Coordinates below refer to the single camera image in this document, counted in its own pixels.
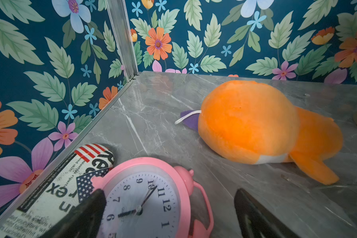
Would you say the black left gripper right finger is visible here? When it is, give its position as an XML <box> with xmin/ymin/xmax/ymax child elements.
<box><xmin>234</xmin><ymin>188</ymin><xmax>299</xmax><ymax>238</ymax></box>

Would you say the orange plush toy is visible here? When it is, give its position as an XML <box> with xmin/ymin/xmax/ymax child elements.
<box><xmin>177</xmin><ymin>80</ymin><xmax>343</xmax><ymax>185</ymax></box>

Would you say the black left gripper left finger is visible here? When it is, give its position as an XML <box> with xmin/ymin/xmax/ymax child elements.
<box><xmin>41</xmin><ymin>189</ymin><xmax>107</xmax><ymax>238</ymax></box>

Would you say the pink alarm clock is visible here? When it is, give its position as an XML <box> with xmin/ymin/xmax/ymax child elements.
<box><xmin>91</xmin><ymin>157</ymin><xmax>214</xmax><ymax>238</ymax></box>

